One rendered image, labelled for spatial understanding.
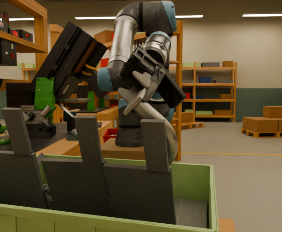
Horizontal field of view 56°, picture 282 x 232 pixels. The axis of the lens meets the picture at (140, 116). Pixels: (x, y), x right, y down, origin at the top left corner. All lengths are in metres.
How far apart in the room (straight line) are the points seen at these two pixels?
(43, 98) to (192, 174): 1.19
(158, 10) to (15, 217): 0.85
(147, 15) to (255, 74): 10.26
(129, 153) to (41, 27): 1.80
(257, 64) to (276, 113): 3.78
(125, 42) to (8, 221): 0.64
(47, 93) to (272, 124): 6.32
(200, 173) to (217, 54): 10.14
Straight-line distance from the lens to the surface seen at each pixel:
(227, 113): 10.44
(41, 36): 2.69
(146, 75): 0.58
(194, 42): 10.85
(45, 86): 1.82
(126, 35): 0.99
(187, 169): 0.88
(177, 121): 4.48
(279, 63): 11.61
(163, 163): 0.55
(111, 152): 1.20
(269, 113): 7.85
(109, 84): 0.82
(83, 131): 0.58
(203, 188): 0.90
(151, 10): 1.12
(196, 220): 0.78
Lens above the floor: 1.20
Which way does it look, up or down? 6 degrees down
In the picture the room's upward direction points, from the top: straight up
